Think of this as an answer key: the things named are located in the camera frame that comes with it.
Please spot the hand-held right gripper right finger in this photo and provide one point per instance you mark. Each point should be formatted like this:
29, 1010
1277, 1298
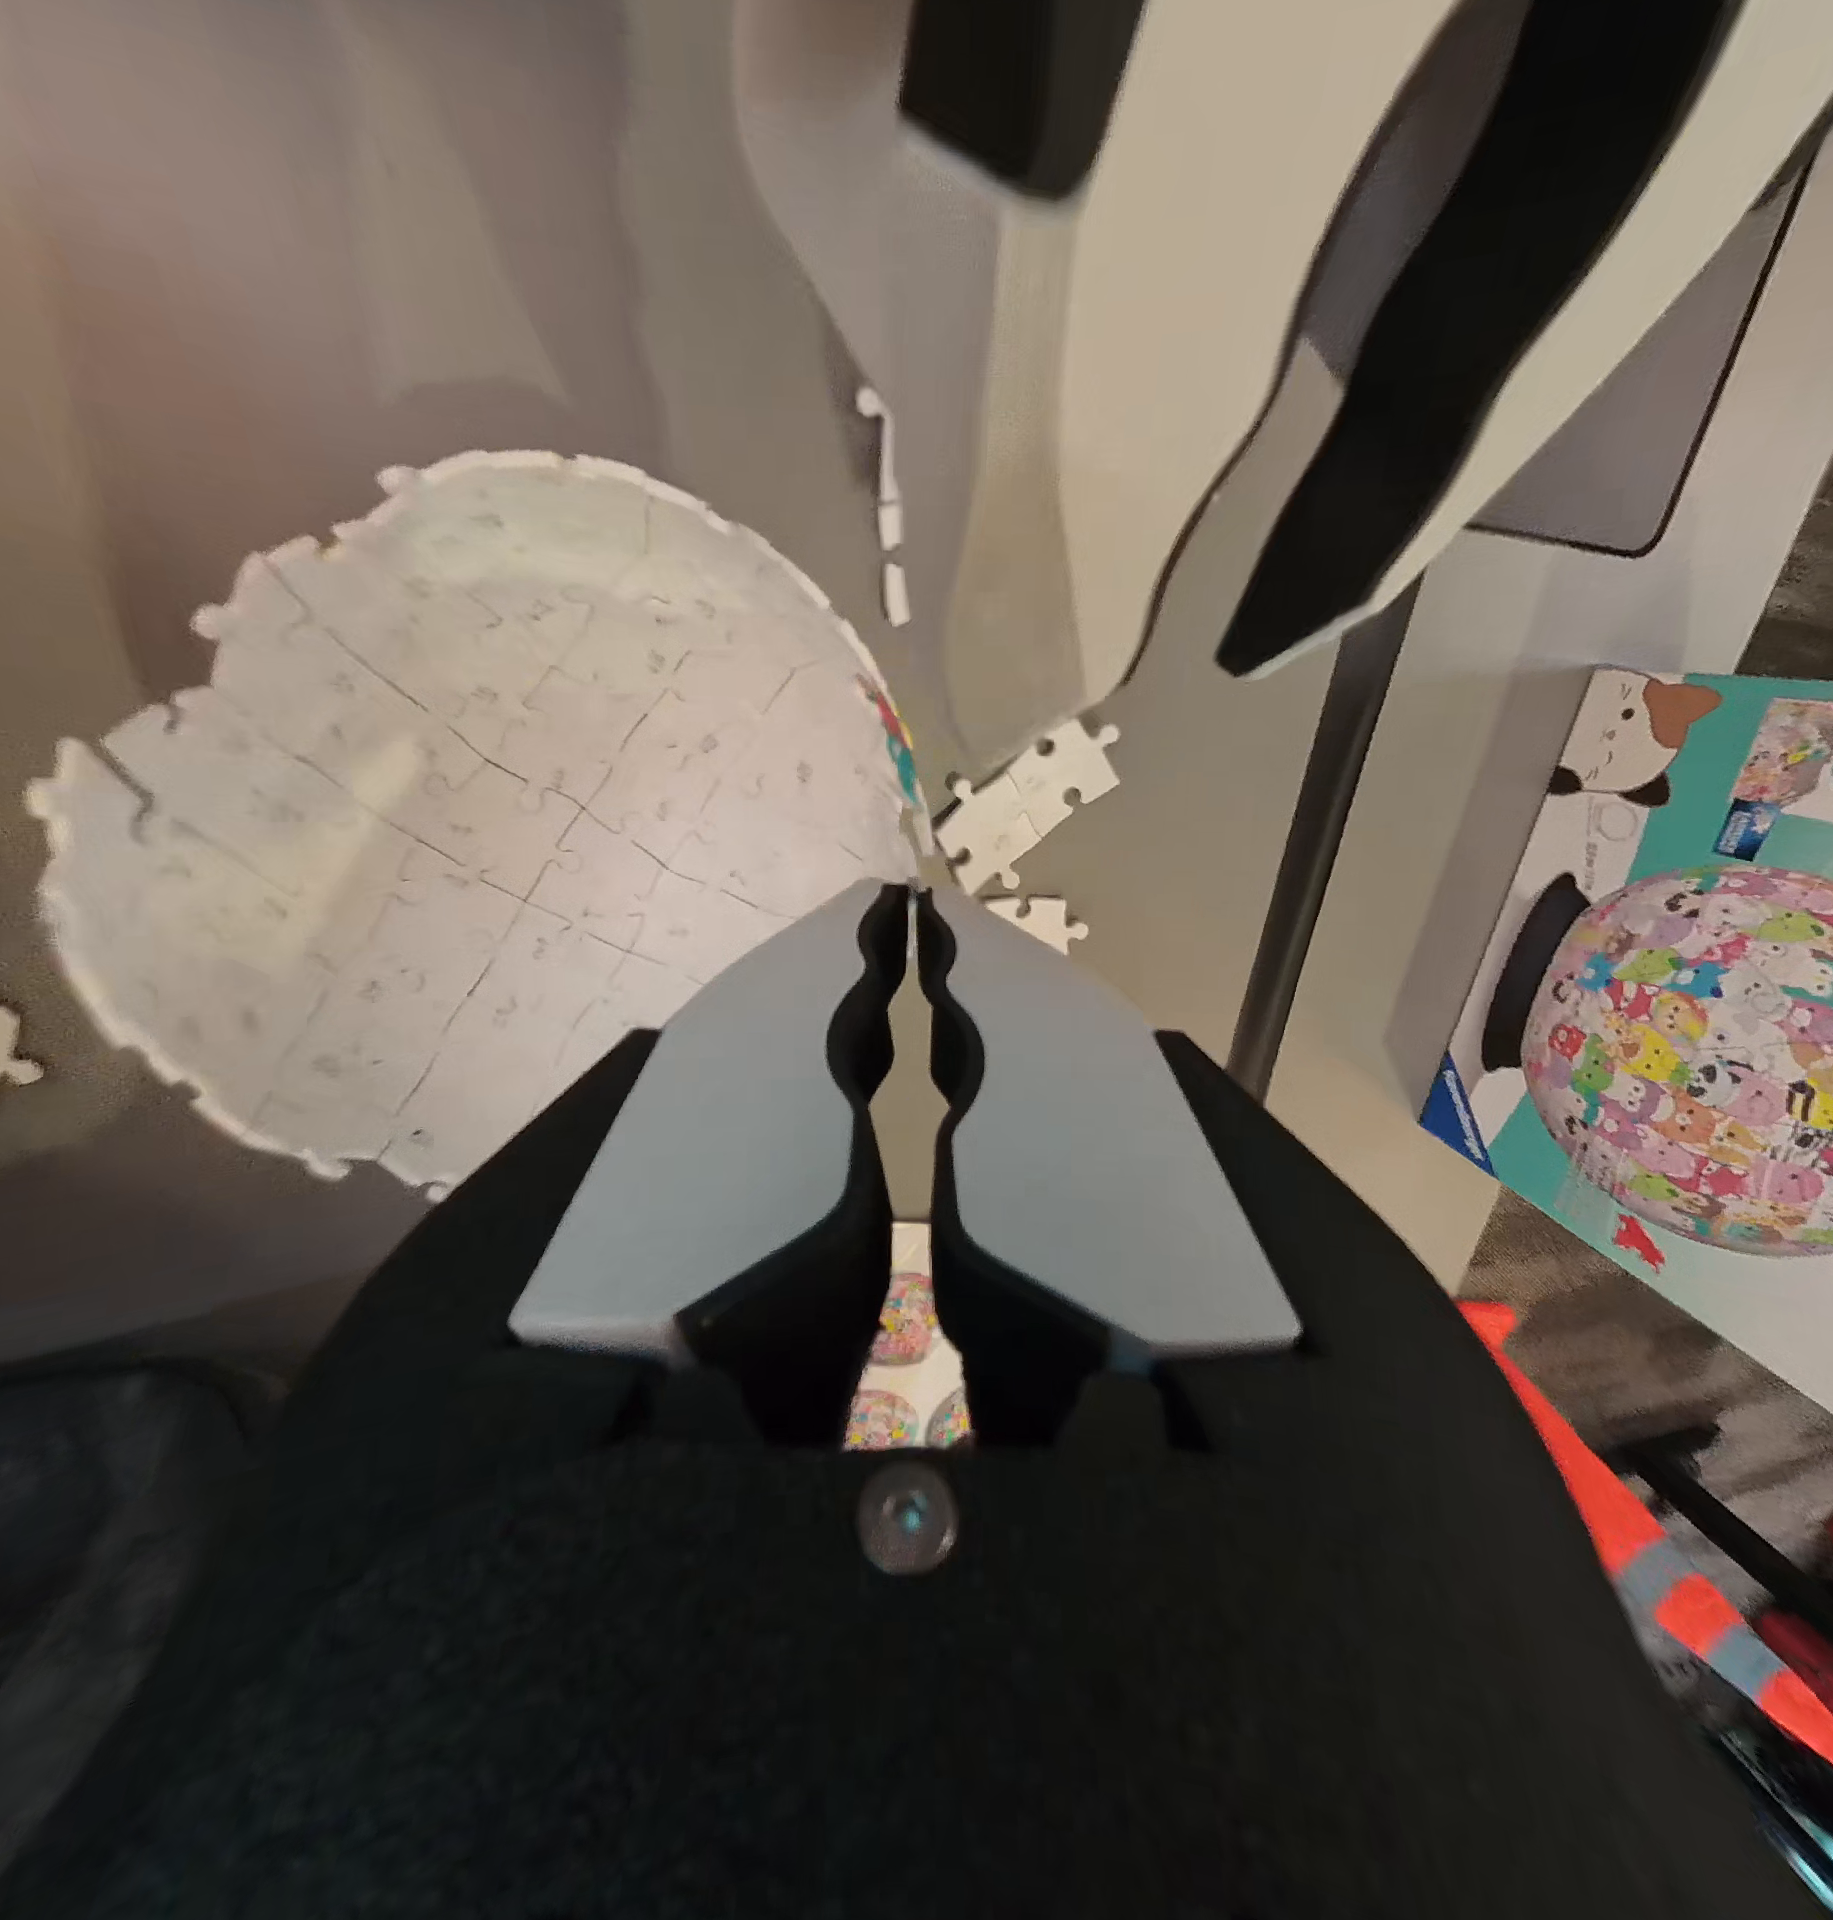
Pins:
1110, 1172

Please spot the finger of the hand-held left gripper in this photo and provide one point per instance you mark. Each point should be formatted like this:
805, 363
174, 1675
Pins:
1095, 390
1727, 182

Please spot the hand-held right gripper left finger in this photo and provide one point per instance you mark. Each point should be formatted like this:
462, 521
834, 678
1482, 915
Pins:
707, 1172

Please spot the puzzle pieces group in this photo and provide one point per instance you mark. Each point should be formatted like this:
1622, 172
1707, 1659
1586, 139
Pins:
1032, 805

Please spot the partly built white puzzle ball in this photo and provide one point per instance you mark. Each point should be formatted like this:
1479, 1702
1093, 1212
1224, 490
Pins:
468, 812

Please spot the colourful puzzle ball box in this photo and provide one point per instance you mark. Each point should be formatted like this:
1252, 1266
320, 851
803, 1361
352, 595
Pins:
1696, 992

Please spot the dark grey table flap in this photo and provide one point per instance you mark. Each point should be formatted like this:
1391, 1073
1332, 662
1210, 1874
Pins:
1665, 390

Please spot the printed instruction leaflet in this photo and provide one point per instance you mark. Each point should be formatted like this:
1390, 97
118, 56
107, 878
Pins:
907, 1337

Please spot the red black object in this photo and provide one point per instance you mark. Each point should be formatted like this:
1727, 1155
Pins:
1635, 1532

